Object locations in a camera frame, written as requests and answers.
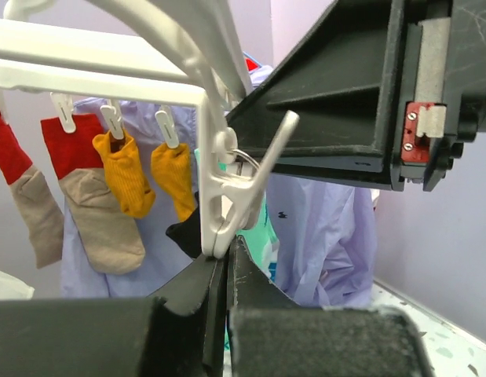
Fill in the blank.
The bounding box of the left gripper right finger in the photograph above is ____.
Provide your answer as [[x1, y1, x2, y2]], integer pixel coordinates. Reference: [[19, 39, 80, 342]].
[[228, 237, 433, 376]]

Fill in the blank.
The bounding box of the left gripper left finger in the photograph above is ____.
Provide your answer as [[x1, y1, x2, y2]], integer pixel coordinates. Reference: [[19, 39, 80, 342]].
[[0, 256, 227, 376]]

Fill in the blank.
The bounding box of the white ruffled dress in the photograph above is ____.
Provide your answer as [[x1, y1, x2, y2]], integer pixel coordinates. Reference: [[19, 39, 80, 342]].
[[0, 271, 35, 301]]

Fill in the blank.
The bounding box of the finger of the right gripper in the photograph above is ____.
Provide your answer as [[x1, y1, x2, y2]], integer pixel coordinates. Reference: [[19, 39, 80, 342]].
[[228, 1, 405, 185]]

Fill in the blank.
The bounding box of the black striped sock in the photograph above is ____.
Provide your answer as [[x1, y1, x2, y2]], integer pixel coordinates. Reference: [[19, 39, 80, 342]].
[[166, 207, 202, 259]]

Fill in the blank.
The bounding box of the mint green sock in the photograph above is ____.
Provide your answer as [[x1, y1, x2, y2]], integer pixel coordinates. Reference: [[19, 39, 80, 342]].
[[193, 147, 281, 284]]

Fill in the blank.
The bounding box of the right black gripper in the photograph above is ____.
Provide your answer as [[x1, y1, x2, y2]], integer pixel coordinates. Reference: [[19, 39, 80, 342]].
[[389, 1, 486, 192]]

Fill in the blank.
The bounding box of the white plastic sock hanger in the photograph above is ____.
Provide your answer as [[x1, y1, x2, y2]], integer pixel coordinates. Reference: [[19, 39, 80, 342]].
[[0, 0, 254, 119]]

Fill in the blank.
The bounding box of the white hanger clip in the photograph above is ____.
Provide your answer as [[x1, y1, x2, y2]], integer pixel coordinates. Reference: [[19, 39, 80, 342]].
[[197, 93, 300, 258]]

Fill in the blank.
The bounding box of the red and beige sock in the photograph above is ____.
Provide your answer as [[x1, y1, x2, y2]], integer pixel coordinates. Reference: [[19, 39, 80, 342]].
[[41, 114, 145, 275], [0, 112, 64, 269]]

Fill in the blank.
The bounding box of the lavender shirt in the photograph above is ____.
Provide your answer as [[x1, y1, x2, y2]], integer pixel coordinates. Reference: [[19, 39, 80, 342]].
[[60, 66, 379, 309]]

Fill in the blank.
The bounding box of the mustard yellow sock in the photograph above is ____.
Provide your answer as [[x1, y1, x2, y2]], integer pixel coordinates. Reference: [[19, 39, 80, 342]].
[[92, 131, 155, 218], [151, 143, 196, 222]]

